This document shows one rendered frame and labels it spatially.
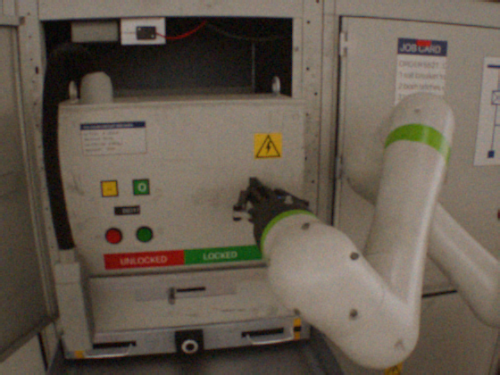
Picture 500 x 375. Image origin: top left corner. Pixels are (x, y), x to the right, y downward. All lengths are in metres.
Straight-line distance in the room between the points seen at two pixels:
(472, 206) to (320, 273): 0.95
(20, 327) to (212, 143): 0.66
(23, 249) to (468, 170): 1.18
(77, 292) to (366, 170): 0.60
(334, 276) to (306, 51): 0.71
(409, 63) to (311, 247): 0.78
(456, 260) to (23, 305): 0.99
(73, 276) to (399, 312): 0.54
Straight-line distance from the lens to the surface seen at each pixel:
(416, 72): 1.19
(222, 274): 0.89
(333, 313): 0.51
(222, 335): 1.00
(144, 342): 1.00
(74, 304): 0.85
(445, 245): 0.98
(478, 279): 1.01
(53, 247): 1.17
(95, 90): 0.87
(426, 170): 0.73
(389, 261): 0.61
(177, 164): 0.85
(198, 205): 0.87
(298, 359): 1.02
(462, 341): 1.61
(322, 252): 0.48
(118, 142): 0.85
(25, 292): 1.18
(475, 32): 1.30
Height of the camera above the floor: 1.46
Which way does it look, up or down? 16 degrees down
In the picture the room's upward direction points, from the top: straight up
